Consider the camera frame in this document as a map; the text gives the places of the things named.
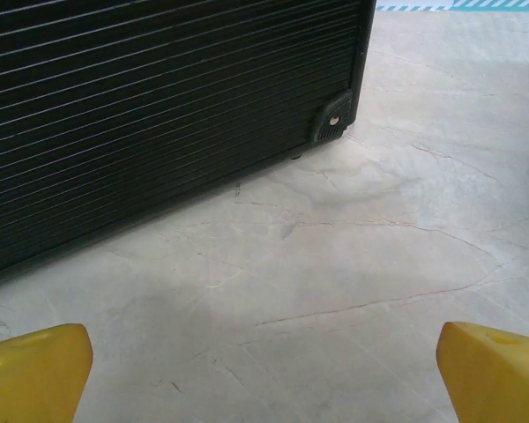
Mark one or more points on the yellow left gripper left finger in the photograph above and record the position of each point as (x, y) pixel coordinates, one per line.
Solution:
(31, 379)

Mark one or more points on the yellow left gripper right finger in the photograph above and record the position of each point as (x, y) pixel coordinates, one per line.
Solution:
(498, 383)

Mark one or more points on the black ribbed carrying case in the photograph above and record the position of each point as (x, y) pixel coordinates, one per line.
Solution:
(158, 110)

